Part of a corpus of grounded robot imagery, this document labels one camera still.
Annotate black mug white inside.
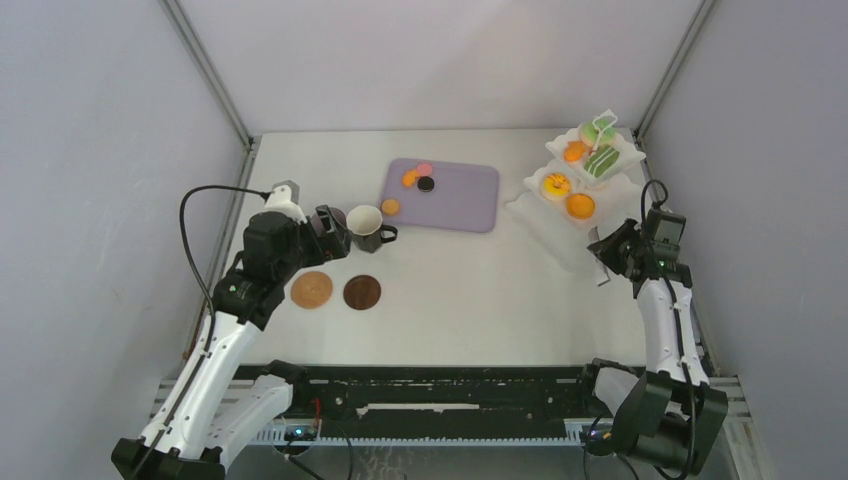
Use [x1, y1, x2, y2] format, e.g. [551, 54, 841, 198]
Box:
[346, 205, 398, 254]

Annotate dark wooden round coaster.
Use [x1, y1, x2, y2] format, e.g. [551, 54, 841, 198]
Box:
[343, 275, 382, 311]

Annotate orange egg tart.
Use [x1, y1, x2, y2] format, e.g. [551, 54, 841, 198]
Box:
[565, 193, 596, 220]

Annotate white three tier stand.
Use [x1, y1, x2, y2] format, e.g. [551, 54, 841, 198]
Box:
[506, 109, 646, 271]

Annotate green striped cake slice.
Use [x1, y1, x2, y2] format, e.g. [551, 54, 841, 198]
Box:
[584, 145, 620, 178]

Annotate yellow frosted donut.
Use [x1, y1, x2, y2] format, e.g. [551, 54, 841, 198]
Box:
[539, 172, 572, 203]

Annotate orange bear cookie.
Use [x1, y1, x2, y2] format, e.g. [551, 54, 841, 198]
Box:
[563, 140, 589, 163]

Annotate purple mug black handle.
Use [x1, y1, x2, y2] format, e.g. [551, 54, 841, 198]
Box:
[329, 207, 347, 228]

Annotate steel white serving tongs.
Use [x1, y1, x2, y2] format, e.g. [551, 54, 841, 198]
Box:
[588, 227, 610, 287]

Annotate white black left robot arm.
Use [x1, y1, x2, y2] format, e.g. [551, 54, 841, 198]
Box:
[111, 205, 351, 479]

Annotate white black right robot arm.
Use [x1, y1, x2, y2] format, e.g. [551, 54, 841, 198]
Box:
[577, 208, 728, 479]

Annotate woven rattan coaster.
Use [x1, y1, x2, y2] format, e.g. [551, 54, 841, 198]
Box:
[290, 271, 334, 310]

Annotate round waffle biscuit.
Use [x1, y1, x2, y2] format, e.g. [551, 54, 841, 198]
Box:
[381, 198, 401, 216]

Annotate orange star cookie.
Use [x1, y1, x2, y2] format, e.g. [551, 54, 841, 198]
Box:
[402, 169, 421, 188]

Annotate black sandwich cookie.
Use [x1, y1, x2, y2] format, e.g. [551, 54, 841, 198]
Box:
[416, 176, 435, 193]

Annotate pink macaron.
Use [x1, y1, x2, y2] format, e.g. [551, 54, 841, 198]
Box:
[415, 162, 433, 177]

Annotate lavender serving tray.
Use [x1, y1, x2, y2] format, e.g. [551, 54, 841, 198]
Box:
[376, 158, 500, 233]

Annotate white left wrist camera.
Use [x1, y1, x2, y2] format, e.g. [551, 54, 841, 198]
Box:
[263, 180, 307, 224]

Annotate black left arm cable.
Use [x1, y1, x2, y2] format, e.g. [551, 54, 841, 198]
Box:
[178, 185, 273, 319]

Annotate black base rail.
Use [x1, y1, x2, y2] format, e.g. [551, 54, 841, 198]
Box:
[282, 366, 607, 444]

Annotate aluminium frame post right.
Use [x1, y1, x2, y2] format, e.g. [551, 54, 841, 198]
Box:
[633, 0, 719, 144]

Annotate aluminium frame post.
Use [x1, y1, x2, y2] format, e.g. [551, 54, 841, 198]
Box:
[158, 0, 255, 151]
[633, 0, 719, 144]

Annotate aluminium frame post left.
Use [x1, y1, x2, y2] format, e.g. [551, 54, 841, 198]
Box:
[158, 0, 255, 151]

